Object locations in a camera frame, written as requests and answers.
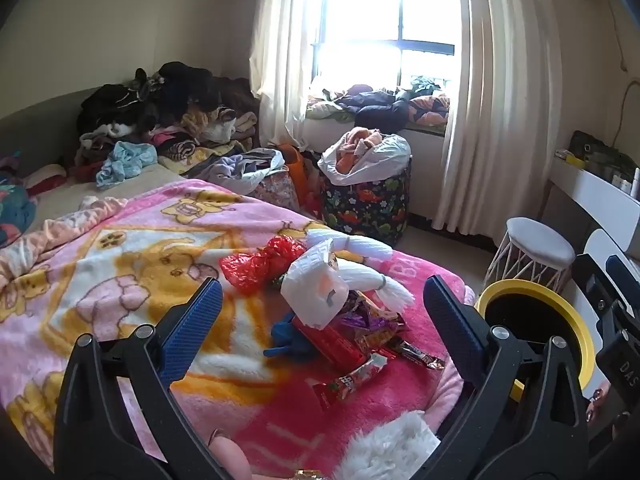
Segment pile of windowsill clothes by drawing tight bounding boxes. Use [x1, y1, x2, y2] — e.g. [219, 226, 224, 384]
[305, 77, 451, 136]

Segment red cloth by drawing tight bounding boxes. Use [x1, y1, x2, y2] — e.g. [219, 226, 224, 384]
[25, 167, 68, 196]

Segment purple snack wrapper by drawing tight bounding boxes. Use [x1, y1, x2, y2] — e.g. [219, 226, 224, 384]
[340, 292, 406, 346]

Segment white chair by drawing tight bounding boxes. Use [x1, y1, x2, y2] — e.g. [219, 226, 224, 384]
[565, 229, 640, 341]

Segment orange fleece cloth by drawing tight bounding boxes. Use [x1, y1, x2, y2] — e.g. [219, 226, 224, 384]
[335, 127, 386, 173]

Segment pink printed blanket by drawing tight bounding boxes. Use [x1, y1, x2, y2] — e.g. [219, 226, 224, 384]
[0, 180, 476, 480]

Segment window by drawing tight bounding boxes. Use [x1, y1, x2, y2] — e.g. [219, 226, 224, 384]
[310, 0, 471, 91]

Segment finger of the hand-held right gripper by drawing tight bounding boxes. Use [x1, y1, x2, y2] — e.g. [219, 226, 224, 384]
[571, 254, 633, 312]

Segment grey bed headboard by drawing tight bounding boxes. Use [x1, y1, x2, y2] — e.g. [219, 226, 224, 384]
[0, 85, 101, 176]

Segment white foam net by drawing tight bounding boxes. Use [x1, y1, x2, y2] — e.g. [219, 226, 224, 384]
[305, 230, 416, 311]

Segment orange bag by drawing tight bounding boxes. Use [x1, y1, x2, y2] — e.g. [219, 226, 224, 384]
[277, 144, 321, 211]

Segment blue glove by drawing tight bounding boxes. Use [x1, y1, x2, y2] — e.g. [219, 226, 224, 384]
[263, 312, 321, 358]

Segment white furry cloth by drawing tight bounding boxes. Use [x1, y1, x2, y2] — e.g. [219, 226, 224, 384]
[335, 410, 441, 480]

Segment white wire stool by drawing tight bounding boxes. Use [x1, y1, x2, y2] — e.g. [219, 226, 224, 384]
[482, 217, 577, 296]

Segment long red snack packet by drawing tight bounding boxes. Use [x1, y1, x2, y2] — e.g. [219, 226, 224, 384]
[292, 317, 366, 373]

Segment brown snack bar wrapper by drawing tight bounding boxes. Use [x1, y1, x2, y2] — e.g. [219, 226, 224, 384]
[385, 335, 446, 371]

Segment cream curtain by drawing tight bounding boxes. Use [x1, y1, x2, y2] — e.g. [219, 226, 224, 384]
[248, 0, 331, 146]
[432, 0, 571, 238]

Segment large white plastic bag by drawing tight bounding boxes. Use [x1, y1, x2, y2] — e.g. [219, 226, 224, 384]
[317, 127, 412, 186]

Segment yellow rimmed trash bin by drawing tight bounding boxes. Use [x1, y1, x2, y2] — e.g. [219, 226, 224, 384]
[474, 279, 596, 401]

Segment red strawberry snack packet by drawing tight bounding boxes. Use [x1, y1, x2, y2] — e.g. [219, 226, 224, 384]
[312, 352, 388, 408]

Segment wall cable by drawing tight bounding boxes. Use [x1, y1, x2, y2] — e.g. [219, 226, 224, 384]
[579, 0, 630, 72]

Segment person's left hand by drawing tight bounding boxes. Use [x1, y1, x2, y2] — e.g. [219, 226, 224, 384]
[207, 429, 253, 480]

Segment camouflage bag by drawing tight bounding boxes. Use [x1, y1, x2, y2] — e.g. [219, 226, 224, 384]
[570, 130, 640, 181]

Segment red plastic bag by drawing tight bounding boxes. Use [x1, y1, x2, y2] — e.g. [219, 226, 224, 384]
[220, 235, 307, 296]

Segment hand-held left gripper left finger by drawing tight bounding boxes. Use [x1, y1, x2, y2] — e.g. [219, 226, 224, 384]
[54, 277, 236, 480]

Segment white desk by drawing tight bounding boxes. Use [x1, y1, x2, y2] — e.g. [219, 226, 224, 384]
[547, 155, 640, 241]

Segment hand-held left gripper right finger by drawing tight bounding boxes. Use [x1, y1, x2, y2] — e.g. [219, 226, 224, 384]
[424, 275, 591, 480]

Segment lavender and white clothes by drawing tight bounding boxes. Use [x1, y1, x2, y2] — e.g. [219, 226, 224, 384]
[185, 147, 286, 193]

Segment teal floral cloth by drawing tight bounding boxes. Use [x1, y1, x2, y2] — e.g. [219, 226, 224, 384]
[0, 155, 38, 248]

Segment pile of dark clothes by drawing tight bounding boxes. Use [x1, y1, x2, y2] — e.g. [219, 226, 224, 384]
[75, 61, 261, 181]

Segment light blue cloth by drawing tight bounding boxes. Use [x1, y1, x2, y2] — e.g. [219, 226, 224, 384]
[95, 141, 160, 190]

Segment person's right hand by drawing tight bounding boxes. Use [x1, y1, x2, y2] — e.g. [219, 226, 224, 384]
[585, 380, 633, 441]

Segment dinosaur print storage basket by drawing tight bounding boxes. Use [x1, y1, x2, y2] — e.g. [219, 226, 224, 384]
[320, 155, 413, 248]

